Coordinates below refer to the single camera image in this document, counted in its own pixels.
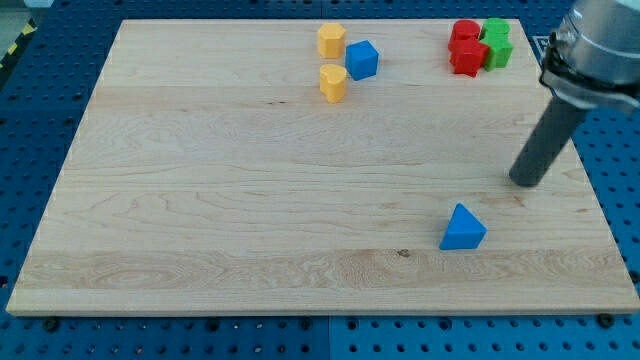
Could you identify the green cylinder block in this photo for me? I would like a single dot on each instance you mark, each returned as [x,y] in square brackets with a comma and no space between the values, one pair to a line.
[495,27]

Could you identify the yellow heart block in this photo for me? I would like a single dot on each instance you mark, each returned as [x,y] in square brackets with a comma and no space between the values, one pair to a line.
[333,82]

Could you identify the blue cube block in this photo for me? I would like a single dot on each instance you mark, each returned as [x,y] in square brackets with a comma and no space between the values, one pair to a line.
[361,60]

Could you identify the red cylinder block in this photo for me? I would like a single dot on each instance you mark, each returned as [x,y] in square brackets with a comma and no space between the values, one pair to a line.
[463,30]

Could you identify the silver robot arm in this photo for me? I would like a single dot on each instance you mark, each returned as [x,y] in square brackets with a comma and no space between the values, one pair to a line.
[592,58]

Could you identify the blue triangle block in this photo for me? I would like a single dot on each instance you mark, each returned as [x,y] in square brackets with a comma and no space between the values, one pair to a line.
[464,230]

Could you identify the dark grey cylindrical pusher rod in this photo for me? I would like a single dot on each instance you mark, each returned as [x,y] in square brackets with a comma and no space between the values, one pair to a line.
[550,135]

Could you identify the red star block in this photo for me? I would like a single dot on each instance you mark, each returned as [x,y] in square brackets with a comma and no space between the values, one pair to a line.
[467,56]

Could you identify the light wooden board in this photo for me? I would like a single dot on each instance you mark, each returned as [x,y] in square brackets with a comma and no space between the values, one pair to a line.
[209,176]

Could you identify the green star block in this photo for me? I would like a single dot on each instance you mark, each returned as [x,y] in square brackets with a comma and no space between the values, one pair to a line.
[500,50]

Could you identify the yellow hexagon block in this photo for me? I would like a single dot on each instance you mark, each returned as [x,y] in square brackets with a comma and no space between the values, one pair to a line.
[331,40]

